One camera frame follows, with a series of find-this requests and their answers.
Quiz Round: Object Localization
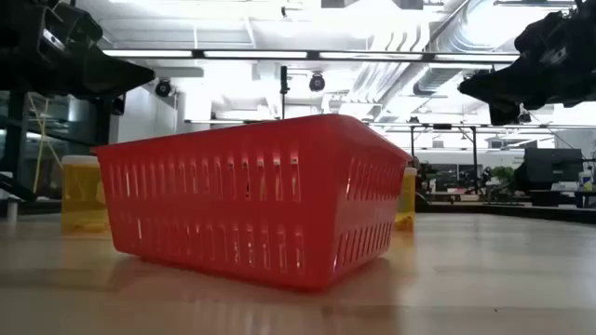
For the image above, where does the yellow cable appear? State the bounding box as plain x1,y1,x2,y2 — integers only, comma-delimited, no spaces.
26,91,64,194

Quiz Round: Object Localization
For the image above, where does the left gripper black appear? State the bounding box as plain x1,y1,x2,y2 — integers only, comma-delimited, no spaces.
0,0,156,116

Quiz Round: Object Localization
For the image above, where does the black metal stand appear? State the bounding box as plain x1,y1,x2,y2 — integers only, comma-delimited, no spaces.
408,123,481,196

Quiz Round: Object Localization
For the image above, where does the amber pill bottle white cap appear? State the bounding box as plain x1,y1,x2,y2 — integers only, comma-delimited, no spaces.
394,166,418,233
61,154,112,235

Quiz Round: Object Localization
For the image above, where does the black aluminium rig frame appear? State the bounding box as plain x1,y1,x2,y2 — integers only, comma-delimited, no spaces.
0,87,596,225

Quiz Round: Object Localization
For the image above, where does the black office desk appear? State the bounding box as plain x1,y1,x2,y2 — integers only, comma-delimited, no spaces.
528,188,596,209

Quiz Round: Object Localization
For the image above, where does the long LED light bar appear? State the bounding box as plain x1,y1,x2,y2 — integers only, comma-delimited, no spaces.
101,47,522,65

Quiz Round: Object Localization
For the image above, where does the black tripod stand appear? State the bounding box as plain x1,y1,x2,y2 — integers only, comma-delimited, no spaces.
278,64,291,120

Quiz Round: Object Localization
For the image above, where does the black computer monitor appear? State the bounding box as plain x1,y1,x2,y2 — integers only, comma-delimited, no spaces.
514,147,586,192

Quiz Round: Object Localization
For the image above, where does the leafy green office plant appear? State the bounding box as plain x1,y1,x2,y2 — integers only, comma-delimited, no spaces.
491,165,517,187

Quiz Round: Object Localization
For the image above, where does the red slotted plastic basket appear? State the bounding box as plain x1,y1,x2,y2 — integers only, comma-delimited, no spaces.
91,114,413,293

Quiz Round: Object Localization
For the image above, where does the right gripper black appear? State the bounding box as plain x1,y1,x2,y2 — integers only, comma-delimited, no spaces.
458,0,596,127

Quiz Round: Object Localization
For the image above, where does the small white post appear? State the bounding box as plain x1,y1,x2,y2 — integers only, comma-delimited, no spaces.
5,194,22,223

